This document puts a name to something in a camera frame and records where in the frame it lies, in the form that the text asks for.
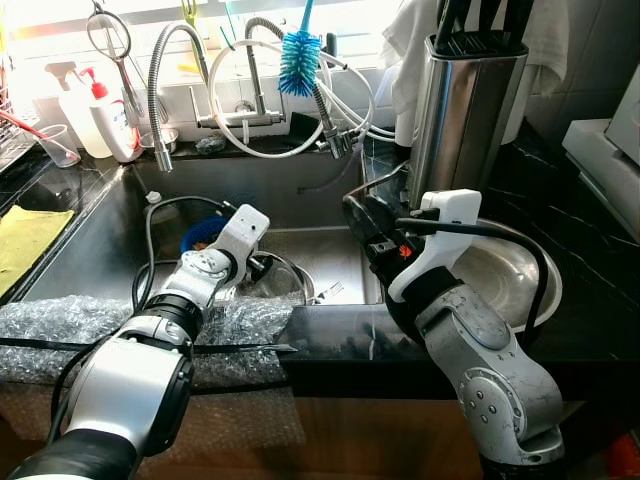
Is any stainless steel sink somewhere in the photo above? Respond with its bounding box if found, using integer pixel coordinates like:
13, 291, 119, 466
20, 160, 391, 306

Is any steel flexible ribbed hose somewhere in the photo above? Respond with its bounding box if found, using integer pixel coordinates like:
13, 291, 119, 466
243, 17, 351, 131

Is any steel hose valve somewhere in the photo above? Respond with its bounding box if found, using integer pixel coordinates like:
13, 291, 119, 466
325, 122, 363, 159

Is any tiny steel bowl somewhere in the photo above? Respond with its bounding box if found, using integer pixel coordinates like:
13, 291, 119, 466
138, 124, 179, 151

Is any small steel bowl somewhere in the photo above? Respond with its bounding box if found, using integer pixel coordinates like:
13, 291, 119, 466
238, 250, 316, 306

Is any steel wire skimmer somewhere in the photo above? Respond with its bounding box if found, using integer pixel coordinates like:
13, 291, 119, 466
85, 8, 146, 121

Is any white red pump bottle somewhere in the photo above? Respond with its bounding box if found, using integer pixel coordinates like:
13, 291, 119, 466
82, 68, 143, 163

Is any white looped water hose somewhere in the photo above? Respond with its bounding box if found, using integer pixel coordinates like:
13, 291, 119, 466
208, 40, 376, 161

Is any red handled brush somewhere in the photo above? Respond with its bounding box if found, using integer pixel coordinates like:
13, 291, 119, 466
0, 110, 51, 146

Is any red plastic item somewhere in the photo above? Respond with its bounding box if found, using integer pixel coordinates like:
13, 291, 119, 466
605, 432, 640, 479

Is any white hanging cloth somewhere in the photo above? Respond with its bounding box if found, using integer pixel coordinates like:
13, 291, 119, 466
380, 0, 571, 146

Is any black strap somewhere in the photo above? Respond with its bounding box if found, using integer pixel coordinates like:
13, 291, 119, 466
0, 335, 301, 356

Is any wooden cabinet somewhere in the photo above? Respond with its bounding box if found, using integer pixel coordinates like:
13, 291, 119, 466
0, 370, 601, 480

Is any steel filter tap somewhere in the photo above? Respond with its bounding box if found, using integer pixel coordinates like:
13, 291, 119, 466
197, 45, 286, 129

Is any clear thin tube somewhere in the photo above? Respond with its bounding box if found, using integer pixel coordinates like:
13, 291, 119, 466
298, 150, 363, 194

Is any grey scrub ball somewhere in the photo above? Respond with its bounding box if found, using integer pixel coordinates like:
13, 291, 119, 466
196, 136, 227, 157

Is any steel gooseneck spring faucet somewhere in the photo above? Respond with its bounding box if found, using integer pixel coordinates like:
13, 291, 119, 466
147, 22, 211, 173

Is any yellow cleaning cloth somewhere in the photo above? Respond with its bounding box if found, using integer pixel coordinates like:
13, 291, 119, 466
0, 205, 76, 301

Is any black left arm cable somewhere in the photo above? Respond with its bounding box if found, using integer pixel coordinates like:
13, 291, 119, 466
130, 195, 236, 311

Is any white countertop appliance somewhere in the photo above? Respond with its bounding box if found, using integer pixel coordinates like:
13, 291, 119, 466
560, 62, 640, 239

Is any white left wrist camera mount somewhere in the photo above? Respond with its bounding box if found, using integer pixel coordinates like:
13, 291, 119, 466
210, 203, 271, 276

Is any wire dish rack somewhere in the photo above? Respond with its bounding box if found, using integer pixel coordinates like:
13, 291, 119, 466
0, 90, 31, 166

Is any thin steel knife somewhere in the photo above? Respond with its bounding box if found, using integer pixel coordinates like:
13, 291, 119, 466
358, 160, 413, 191

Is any blue bottle brush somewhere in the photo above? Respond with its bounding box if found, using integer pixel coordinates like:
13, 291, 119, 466
277, 0, 323, 98

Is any bubble wrap sheet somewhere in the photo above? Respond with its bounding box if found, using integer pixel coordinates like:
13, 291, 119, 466
0, 290, 301, 386
0, 385, 306, 476

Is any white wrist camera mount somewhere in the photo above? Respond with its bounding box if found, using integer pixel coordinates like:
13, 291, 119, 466
385, 188, 483, 303
210, 203, 271, 276

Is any stainless steel knife block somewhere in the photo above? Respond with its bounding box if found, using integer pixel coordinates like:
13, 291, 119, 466
408, 32, 529, 209

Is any clear spray bottle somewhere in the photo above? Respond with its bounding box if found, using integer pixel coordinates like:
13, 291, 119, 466
45, 62, 96, 159

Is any blue plastic bowl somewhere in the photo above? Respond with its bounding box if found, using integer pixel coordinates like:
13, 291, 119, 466
180, 215, 226, 256

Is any clear plastic cup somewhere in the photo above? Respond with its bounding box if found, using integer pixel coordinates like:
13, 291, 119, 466
35, 125, 83, 169

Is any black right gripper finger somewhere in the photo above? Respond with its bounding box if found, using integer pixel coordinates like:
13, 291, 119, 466
365, 189, 401, 226
342, 195, 376, 246

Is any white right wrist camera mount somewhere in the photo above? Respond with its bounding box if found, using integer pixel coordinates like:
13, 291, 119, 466
385, 188, 483, 303

